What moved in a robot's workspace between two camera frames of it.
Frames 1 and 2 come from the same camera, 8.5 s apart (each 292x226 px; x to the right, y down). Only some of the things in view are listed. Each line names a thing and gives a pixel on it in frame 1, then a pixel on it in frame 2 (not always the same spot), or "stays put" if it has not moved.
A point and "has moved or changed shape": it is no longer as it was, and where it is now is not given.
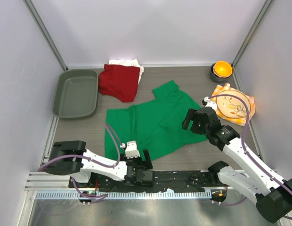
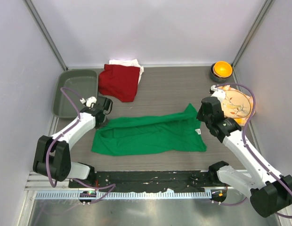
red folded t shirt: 119,81 stays put
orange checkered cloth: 218,89 stays put
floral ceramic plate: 231,107 stays put
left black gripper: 148,164 → 99,125
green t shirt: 156,124 has moved or changed shape
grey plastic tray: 76,95 stays put
